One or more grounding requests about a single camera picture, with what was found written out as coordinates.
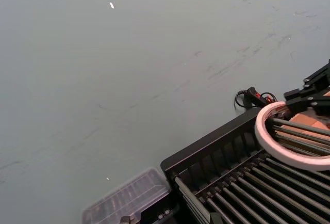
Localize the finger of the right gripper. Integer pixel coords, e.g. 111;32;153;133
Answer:
283;59;330;101
285;91;330;117

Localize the roll of white tape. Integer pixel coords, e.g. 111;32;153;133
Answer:
254;101;330;172

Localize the shallow brown cardboard tray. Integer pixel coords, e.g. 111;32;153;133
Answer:
273;106;330;138

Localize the black rack with steel bars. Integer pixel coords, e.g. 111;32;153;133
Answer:
160;106;330;224

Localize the clear plastic case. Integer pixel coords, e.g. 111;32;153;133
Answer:
81;167;180;224

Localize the black corded tool, red switch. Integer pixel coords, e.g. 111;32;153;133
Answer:
234;86;278;111

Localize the pale blue-grey wall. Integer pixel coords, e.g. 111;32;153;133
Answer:
0;0;330;224

